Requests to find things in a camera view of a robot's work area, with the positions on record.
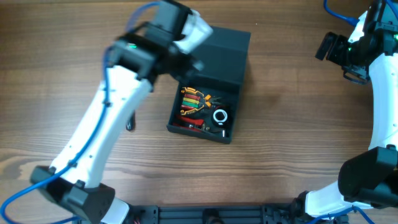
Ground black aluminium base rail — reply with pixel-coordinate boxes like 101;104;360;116
123;203;314;224

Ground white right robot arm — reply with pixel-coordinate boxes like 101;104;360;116
290;0;397;223

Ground black round tape measure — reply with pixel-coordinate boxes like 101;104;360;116
210;106;232;128

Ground orange black multicolour tool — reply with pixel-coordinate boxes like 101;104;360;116
180;87;224;116

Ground black storage box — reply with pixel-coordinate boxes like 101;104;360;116
167;27;251;144

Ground black red handled screwdriver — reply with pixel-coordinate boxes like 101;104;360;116
126;112;136;131

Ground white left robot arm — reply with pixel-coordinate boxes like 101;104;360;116
30;1;212;223

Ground red handled pliers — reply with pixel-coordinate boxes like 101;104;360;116
172;115;207;133

